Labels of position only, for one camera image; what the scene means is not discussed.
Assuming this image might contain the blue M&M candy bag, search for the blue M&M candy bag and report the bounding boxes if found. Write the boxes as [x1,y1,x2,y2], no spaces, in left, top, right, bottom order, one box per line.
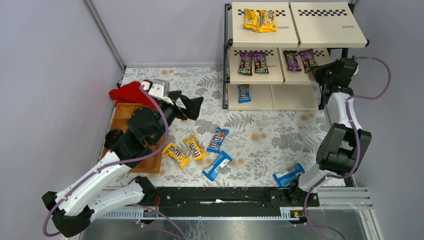
[206,127,230,154]

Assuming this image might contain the brown candy bag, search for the brown candy bag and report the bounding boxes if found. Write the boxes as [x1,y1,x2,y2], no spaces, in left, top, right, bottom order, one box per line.
[238,52,253,76]
[253,52,269,74]

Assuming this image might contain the brown candy bag left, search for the brown candy bag left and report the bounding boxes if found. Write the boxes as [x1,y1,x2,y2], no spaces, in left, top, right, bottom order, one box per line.
[238,52,253,76]

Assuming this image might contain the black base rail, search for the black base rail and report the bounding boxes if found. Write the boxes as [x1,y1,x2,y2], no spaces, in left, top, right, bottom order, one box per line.
[133,176,320,218]

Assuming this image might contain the wooden compartment tray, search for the wooden compartment tray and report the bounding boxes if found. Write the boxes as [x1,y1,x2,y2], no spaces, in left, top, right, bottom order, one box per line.
[109,103,162,174]

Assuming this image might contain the yellow candy bag left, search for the yellow candy bag left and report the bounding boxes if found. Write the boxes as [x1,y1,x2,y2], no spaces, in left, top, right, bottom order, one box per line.
[243,8,261,33]

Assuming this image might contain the floral table mat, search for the floral table mat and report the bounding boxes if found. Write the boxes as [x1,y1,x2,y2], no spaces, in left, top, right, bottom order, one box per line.
[122,67,330,187]

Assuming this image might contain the blue white candy bag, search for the blue white candy bag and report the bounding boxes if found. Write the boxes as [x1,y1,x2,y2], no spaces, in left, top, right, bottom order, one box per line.
[202,151,233,182]

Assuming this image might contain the yellow candy bag upright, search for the yellow candy bag upright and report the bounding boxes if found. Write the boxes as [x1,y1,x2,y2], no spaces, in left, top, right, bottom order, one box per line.
[183,133,206,161]

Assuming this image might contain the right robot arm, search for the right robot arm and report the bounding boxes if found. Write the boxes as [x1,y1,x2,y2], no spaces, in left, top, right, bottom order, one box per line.
[286,57,372,203]

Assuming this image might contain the purple candy bag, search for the purple candy bag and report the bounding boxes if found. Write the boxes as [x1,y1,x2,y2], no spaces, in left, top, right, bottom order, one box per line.
[282,50,302,72]
[297,48,318,73]

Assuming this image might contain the yellow candy bag right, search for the yellow candy bag right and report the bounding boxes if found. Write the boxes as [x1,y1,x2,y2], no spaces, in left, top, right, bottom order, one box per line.
[258,10,277,33]

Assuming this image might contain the blue candy bag on shelf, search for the blue candy bag on shelf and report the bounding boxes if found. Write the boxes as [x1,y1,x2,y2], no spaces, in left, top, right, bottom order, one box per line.
[237,84,252,104]

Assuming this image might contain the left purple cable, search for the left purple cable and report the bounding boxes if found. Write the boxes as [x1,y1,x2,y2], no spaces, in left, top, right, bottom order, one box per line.
[42,84,170,238]

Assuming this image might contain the black rolled sock orange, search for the black rolled sock orange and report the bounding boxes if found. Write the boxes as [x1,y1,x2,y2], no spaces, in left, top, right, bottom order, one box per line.
[103,129,124,149]

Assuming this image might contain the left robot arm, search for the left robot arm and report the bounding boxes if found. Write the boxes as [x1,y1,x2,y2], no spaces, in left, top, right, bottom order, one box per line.
[42,90,204,238]

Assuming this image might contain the three-tier shelf rack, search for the three-tier shelf rack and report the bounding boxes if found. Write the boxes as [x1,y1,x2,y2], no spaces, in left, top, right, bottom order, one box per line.
[222,1,369,111]

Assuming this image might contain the yellow candy bag on mat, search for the yellow candy bag on mat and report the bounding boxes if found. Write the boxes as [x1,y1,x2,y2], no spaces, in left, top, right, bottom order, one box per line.
[162,142,189,169]

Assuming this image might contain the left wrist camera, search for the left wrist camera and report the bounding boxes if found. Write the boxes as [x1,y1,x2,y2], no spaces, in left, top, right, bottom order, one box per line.
[140,79,170,101]

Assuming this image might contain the red cloth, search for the red cloth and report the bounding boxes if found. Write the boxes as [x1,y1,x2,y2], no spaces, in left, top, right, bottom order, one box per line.
[109,81,155,108]

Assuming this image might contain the brown candy bag right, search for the brown candy bag right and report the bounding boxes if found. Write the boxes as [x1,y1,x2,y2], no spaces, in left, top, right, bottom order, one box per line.
[253,52,269,74]

